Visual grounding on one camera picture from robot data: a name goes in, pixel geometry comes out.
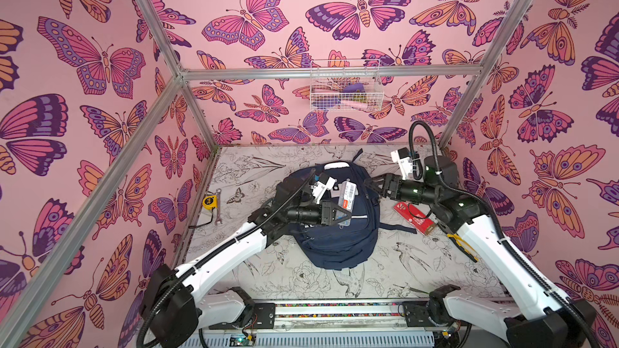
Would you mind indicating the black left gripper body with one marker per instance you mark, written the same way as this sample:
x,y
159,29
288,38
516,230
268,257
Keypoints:
x,y
305,214

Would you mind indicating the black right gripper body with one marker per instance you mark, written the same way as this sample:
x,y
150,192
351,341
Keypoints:
x,y
389,188

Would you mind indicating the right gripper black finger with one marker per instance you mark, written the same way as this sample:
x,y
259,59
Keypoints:
x,y
379,190
377,181

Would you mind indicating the clear plastic stationery case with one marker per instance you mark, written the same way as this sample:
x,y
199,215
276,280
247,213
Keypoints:
x,y
347,195

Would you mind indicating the navy blue student backpack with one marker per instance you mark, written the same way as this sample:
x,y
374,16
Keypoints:
x,y
352,239

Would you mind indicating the red paper pack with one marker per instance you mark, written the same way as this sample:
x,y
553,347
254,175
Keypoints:
x,y
420,221

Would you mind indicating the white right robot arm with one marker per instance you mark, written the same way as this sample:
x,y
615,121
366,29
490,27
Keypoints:
x,y
543,314

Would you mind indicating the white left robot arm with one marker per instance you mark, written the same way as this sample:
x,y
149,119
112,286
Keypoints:
x,y
169,309

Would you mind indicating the silver wrench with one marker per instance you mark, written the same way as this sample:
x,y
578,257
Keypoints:
x,y
217,207

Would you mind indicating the yellow tape measure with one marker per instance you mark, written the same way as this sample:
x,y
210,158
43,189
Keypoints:
x,y
210,202

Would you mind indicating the green circuit board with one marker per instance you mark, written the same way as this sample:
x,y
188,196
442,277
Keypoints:
x,y
242,340

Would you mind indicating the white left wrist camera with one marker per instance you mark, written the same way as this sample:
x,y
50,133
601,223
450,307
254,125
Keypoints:
x,y
321,185

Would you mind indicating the white wire basket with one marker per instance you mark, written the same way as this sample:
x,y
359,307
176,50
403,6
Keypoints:
x,y
346,88

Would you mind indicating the yellow handled pliers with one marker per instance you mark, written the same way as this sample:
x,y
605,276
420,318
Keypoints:
x,y
463,246

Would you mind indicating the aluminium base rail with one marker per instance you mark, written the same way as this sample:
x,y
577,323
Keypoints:
x,y
331,323

